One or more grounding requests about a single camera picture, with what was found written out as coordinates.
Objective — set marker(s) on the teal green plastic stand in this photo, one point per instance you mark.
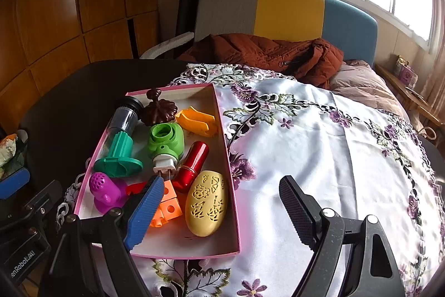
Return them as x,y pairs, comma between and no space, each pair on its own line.
118,163

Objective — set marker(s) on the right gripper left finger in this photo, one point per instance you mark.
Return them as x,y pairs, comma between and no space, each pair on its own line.
139,210

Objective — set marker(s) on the orange cube block toy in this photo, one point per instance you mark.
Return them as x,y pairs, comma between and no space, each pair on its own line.
169,207

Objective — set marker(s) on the rust brown quilted jacket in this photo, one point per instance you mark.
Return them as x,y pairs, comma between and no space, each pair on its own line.
312,62

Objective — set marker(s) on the white floral embroidered tablecloth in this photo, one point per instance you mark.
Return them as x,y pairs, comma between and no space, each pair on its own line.
351,158

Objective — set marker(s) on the green plug-in device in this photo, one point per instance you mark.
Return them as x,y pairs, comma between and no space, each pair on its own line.
165,148

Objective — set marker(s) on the grey cylinder with black cap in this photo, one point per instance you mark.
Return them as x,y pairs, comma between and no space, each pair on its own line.
126,116

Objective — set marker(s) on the wooden side shelf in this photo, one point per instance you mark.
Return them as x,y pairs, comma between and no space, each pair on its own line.
410,101

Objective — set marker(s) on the yellow perforated oval case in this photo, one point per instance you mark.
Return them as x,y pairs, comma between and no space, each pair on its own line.
206,203

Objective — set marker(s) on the magenta perforated ball toy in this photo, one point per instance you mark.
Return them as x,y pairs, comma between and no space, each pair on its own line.
107,192

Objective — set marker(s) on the pink shallow cardboard box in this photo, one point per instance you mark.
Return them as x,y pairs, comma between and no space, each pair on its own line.
174,240

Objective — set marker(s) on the pink box on shelf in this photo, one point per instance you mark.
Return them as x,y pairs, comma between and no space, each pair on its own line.
405,73

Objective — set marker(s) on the pink pillow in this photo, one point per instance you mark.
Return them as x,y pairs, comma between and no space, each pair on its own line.
356,80

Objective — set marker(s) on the grey yellow blue headboard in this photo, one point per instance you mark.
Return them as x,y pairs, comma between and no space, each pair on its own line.
348,28

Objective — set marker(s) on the red metallic capsule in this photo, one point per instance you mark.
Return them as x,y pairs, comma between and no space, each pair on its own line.
190,167

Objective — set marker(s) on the orange plastic clip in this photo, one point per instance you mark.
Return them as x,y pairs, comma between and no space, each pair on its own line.
197,122

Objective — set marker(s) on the dark brown flower-shaped lid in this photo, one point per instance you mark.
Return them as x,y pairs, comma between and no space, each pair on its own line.
158,111

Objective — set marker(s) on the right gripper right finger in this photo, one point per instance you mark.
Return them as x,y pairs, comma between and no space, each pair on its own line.
304,212

